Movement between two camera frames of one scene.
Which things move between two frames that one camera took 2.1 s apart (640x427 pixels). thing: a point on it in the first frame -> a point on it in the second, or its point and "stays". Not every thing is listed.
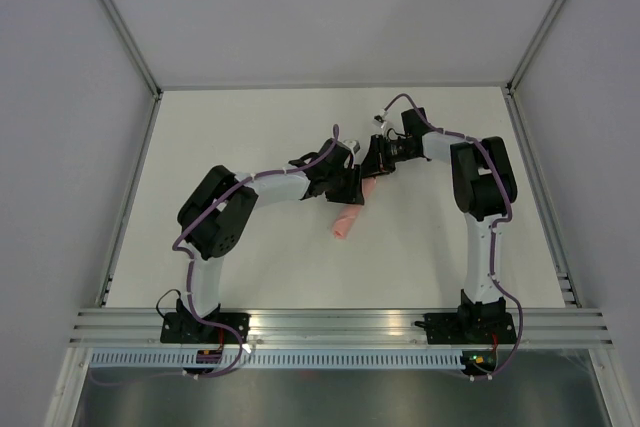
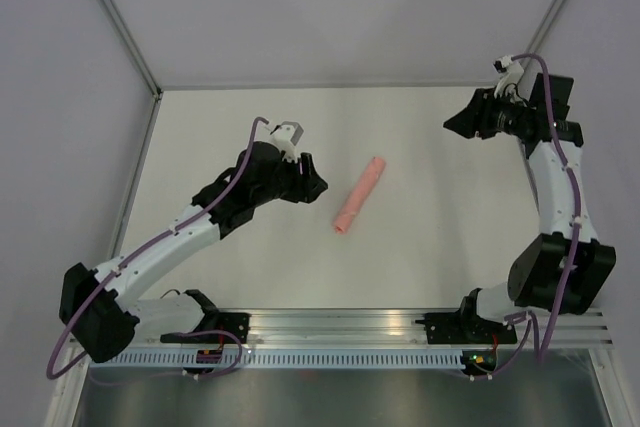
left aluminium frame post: x=117 y=17 stays
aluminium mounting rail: x=536 y=327 stays
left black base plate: x=187 y=328 stays
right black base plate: x=469 y=329 stays
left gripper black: x=353 y=192 -> x=309 y=186
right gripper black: x=376 y=160 -> x=475 y=117
